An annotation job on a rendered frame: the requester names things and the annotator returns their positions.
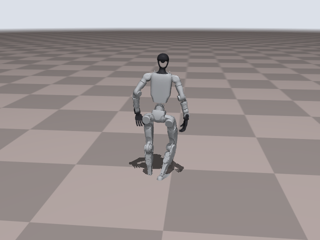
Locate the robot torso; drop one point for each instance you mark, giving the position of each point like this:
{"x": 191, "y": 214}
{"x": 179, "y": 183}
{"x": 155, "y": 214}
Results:
{"x": 160, "y": 91}

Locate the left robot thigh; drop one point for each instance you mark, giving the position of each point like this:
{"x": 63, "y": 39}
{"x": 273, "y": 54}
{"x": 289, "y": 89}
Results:
{"x": 149, "y": 132}

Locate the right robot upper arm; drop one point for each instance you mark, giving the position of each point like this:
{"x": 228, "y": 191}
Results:
{"x": 179, "y": 88}

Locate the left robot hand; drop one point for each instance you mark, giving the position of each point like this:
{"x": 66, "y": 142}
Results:
{"x": 138, "y": 117}

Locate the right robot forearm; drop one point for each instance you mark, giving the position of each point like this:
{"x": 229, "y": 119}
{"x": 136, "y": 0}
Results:
{"x": 184, "y": 107}

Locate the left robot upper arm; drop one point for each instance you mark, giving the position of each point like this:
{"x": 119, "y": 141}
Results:
{"x": 146, "y": 78}

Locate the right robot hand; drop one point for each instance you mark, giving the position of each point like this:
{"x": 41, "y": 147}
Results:
{"x": 185, "y": 122}

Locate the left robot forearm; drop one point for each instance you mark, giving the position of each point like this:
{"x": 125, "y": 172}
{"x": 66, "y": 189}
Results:
{"x": 136, "y": 103}

